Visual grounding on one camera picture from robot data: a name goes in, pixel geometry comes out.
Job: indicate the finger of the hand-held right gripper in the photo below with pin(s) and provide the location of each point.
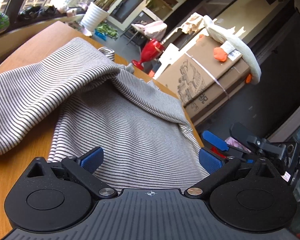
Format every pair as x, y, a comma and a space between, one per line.
215, 138
240, 130

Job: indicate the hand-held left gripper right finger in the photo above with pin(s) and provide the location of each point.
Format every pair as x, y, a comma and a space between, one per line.
211, 161

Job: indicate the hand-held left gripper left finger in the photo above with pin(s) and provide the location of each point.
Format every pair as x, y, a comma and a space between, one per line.
92, 158

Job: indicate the grey striped knit garment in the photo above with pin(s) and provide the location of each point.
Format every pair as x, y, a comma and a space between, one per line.
130, 120

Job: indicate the pink patterned cloth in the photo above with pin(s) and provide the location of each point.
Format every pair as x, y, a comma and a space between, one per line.
236, 142

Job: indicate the large printed cardboard box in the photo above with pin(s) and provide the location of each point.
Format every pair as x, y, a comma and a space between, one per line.
210, 80

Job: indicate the white goose plush toy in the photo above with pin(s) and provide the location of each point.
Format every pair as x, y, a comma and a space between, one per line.
240, 45

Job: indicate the white foam board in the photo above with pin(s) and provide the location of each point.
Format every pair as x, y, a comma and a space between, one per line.
171, 55

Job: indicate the red goblet-shaped vase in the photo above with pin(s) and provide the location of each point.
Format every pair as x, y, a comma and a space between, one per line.
150, 50

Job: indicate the beige crumpled cloth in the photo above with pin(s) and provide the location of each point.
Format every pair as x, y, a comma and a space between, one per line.
190, 22

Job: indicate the blue plastic bag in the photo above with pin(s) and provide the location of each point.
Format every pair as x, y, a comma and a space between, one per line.
100, 35

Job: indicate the pile of green vegetables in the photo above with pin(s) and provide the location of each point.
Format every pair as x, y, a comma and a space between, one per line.
107, 30

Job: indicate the potted palm in white pot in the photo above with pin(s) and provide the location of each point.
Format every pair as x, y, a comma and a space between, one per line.
93, 15

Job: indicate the pink fuzzy slipper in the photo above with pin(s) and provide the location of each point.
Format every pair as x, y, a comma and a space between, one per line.
66, 10
77, 10

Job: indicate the black leather shoe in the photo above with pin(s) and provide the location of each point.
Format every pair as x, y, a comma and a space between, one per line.
48, 11
28, 13

